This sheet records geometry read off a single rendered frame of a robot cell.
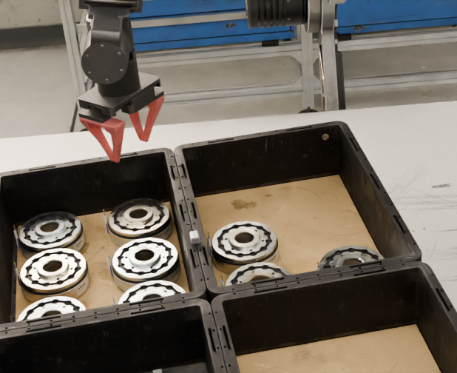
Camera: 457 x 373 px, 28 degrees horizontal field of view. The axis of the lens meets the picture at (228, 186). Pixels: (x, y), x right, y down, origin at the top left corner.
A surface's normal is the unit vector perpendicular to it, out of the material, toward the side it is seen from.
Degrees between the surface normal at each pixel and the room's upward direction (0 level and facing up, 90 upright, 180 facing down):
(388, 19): 90
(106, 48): 89
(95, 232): 0
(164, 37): 90
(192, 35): 90
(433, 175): 0
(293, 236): 0
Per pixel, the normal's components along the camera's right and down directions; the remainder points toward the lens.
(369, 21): 0.04, 0.55
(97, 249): -0.07, -0.83
